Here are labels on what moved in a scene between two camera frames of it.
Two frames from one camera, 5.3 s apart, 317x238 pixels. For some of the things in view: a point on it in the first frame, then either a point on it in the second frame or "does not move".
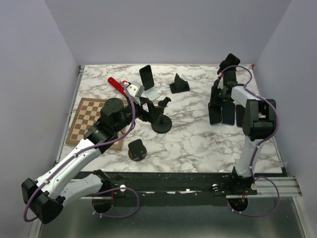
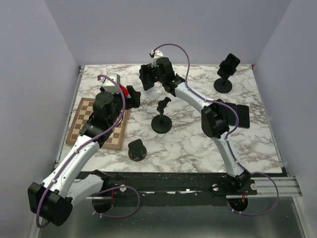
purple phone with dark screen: x=239 y=114 does not move
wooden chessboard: x=87 y=112 does not move
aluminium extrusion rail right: x=273 y=187 does not move
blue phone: x=228 y=114 does not move
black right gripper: x=215 y=91 → x=149 y=65
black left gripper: x=154 y=111 → x=134 y=101
